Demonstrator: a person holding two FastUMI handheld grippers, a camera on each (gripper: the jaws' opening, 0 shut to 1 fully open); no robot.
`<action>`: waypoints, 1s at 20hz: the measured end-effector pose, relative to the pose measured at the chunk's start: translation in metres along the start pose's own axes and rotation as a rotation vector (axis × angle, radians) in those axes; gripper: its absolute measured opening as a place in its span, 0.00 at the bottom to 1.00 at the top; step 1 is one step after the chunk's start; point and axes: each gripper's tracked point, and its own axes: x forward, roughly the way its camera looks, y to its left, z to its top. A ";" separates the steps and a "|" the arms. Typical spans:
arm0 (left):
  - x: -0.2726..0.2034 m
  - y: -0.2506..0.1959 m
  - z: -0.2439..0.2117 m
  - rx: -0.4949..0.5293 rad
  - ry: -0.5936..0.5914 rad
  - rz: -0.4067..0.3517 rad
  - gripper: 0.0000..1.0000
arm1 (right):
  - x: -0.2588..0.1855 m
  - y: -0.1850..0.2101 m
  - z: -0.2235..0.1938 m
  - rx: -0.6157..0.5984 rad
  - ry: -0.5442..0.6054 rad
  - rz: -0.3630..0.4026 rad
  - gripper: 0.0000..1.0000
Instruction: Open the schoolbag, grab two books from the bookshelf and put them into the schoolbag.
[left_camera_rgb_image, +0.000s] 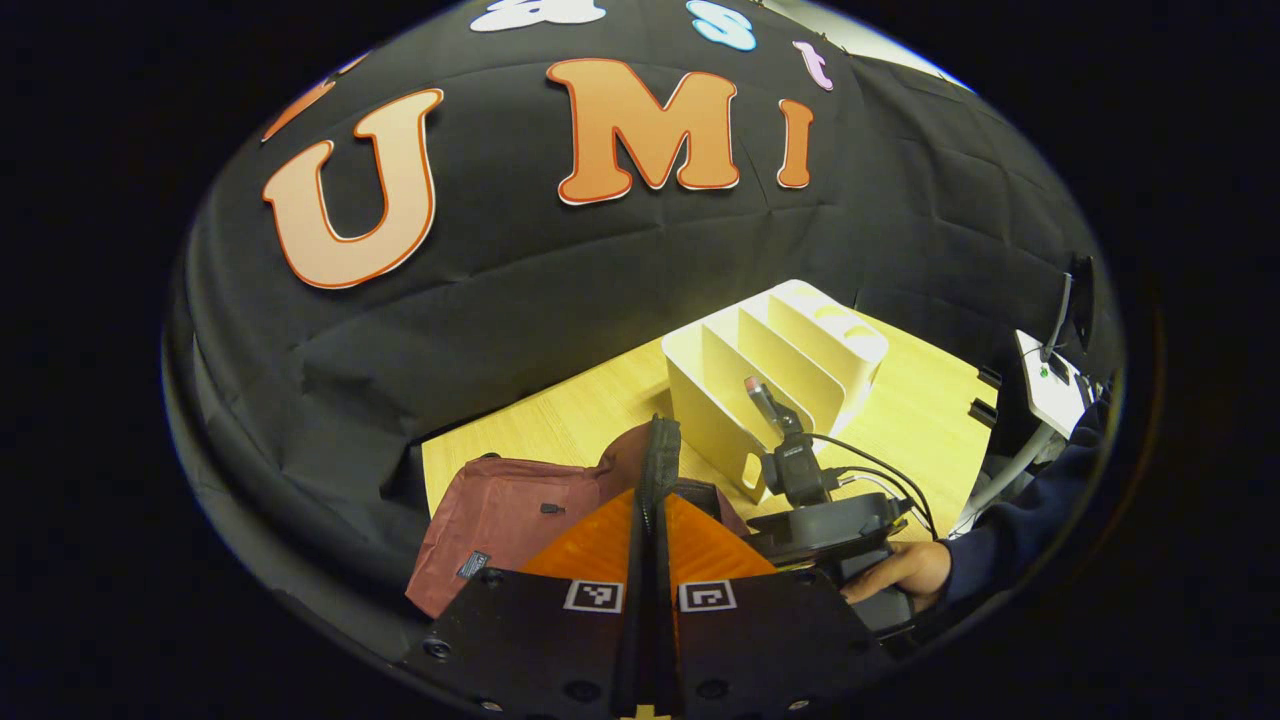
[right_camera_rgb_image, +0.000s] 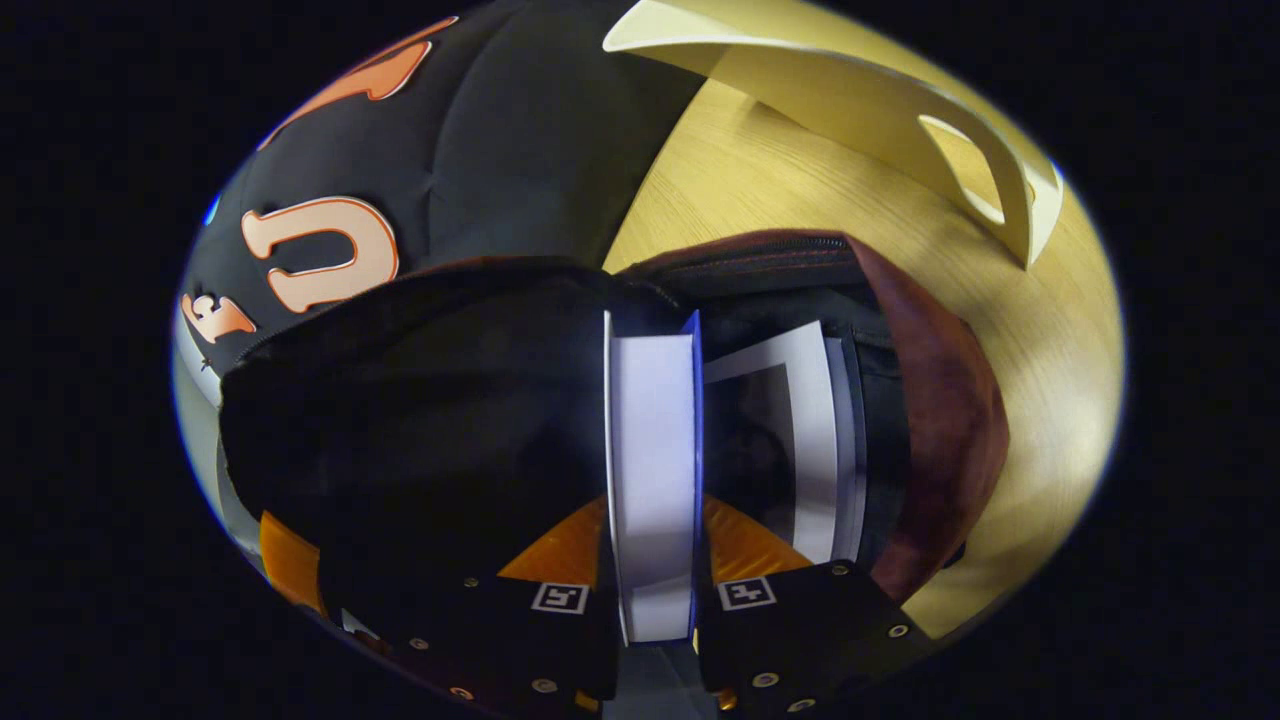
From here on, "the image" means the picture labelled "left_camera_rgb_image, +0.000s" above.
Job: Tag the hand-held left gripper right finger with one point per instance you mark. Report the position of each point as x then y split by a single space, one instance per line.
662 650

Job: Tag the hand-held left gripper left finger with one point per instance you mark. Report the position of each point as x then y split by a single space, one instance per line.
634 650

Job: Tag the white bookshelf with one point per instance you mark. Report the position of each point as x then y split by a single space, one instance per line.
720 400

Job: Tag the maroon schoolbag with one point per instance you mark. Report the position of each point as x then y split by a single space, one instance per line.
500 520

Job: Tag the black table clamp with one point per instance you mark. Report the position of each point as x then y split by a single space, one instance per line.
989 377
984 412

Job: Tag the black backdrop cloth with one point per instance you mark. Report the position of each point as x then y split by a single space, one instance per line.
560 300

